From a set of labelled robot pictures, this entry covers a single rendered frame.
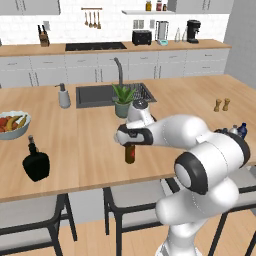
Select wooden knife block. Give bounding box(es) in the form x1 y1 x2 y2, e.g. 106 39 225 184
37 24 51 48

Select dark grey sink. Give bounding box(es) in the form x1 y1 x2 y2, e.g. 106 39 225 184
75 82 158 110

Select yellow bananas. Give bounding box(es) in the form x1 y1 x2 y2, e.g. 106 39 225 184
4 114 28 132

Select black coffee machine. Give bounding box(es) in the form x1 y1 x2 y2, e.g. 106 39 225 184
186 19 202 45

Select black toaster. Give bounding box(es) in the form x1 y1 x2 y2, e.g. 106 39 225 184
131 29 153 47

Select grey lower cupboard run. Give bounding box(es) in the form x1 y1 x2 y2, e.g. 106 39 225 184
0 47 232 89

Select green potted plant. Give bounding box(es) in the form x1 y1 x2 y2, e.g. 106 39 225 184
111 83 137 119

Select white fruit bowl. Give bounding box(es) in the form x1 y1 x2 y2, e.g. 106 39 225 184
0 110 32 141

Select brown glass bottle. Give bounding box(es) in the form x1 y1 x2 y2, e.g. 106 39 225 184
124 143 137 165

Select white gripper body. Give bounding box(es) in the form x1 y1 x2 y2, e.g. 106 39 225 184
114 128 127 145

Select white wall shelf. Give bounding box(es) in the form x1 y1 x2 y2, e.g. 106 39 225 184
121 9 176 16

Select red apple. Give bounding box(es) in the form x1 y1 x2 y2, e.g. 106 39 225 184
0 117 9 133

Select grey curved tap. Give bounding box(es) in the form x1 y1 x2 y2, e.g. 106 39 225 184
113 57 125 88

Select blue plastic bottle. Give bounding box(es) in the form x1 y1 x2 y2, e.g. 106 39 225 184
238 122 249 140

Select wooden pepper shaker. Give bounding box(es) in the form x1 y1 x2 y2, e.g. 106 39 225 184
222 97 231 112

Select clear glass bottles pair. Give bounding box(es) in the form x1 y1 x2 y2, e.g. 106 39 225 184
174 26 188 43

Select rail with hanging tools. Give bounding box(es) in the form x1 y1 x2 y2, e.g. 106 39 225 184
80 6 104 30

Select grey soap dispenser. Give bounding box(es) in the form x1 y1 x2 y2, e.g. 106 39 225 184
54 82 72 110

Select black squat glass bottle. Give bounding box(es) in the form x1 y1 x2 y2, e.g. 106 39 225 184
22 134 51 183

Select black hob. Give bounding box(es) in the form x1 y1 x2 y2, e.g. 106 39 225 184
64 41 128 52

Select grey upper cupboards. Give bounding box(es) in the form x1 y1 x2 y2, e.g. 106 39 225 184
0 0 62 16
167 0 235 15

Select grey stool with black frame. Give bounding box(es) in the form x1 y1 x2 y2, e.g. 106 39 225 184
207 165 256 256
102 177 181 256
0 193 79 256

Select wooden salt shaker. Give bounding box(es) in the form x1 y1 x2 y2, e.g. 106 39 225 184
213 98 223 113

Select clear plastic bottle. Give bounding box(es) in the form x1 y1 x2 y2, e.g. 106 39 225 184
229 124 240 136

